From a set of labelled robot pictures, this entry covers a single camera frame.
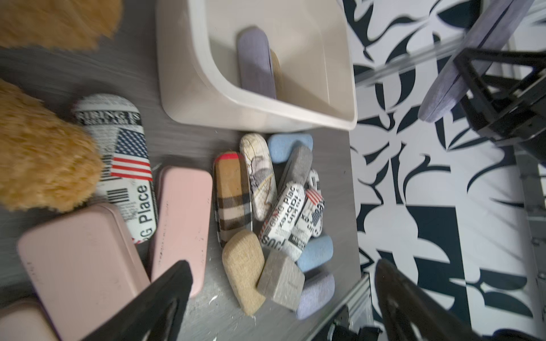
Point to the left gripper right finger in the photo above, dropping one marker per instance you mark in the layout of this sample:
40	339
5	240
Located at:
405	308

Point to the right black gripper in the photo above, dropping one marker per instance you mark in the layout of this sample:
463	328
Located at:
513	109

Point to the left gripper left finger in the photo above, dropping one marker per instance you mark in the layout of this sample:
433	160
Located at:
156	314

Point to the tan woven glasses case front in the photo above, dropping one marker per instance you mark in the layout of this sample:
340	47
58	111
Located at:
277	72

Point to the tan woven glasses case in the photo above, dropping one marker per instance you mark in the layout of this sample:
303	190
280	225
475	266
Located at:
277	72
243	261

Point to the pink glasses case middle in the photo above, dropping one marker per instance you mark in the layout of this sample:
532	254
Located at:
84	267

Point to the pink glasses case right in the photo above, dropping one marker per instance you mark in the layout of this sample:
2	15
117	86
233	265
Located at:
183	227

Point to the tan woven glasses case centre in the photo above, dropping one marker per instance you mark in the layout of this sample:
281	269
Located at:
243	261

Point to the blue glasses case front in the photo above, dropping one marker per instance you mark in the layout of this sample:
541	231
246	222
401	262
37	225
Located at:
319	251

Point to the blue glasses case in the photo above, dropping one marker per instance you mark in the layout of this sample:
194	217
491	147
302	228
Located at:
319	251
281	145

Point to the plaid brown glasses case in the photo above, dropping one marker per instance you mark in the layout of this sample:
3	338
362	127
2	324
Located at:
232	197

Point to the grey glasses case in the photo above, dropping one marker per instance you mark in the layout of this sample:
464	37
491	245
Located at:
298	166

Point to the map print glasses case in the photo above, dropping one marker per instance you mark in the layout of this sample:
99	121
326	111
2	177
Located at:
261	174

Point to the blue glasses case back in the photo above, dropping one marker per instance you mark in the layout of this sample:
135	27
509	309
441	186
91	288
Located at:
281	145

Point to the beige plastic storage box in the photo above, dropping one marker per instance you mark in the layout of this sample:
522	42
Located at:
199	78

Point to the grey woven rectangular case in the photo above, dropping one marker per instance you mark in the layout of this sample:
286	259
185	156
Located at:
281	280

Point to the newspaper flag case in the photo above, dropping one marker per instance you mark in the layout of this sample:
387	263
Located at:
306	224

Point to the newspaper print case left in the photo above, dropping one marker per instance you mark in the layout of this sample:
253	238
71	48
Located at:
126	180

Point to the newspaper print case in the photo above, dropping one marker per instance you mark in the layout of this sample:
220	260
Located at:
279	223
126	180

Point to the newspaper print case centre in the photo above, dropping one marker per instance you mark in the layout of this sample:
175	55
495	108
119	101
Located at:
279	223

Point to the orange plush teddy bear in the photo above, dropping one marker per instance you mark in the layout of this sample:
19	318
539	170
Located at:
47	162

